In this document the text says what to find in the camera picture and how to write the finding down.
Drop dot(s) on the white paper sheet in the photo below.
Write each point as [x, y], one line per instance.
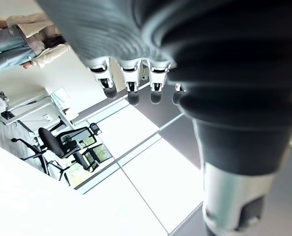
[60, 94]

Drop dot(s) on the black office chair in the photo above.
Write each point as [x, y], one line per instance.
[52, 142]

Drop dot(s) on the black box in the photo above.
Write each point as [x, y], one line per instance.
[7, 115]

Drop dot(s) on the person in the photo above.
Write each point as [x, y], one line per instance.
[10, 44]

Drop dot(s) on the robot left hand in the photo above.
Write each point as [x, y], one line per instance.
[210, 49]

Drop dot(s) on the white desk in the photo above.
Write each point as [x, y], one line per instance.
[33, 108]

